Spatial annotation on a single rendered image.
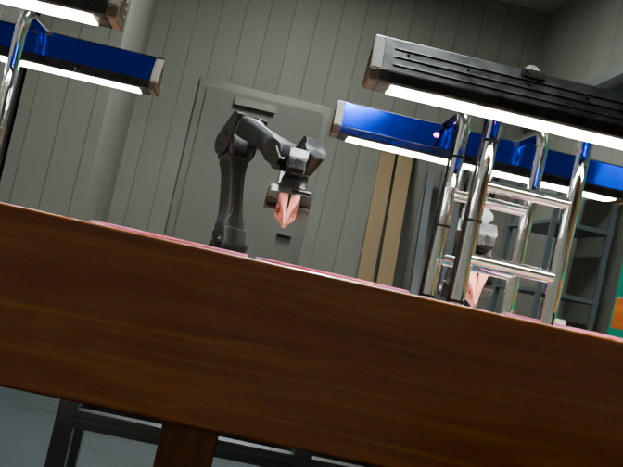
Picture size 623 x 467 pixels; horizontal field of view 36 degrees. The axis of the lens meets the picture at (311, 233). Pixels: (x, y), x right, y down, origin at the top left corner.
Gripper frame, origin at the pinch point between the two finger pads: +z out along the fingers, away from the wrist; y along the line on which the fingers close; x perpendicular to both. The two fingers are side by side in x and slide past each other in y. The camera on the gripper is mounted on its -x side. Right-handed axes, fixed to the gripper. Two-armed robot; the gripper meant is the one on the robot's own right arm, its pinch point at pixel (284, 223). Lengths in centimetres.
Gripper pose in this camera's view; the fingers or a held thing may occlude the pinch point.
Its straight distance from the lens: 208.8
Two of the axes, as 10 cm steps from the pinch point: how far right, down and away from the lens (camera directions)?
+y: 9.7, 2.2, 0.6
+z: -0.9, 6.1, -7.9
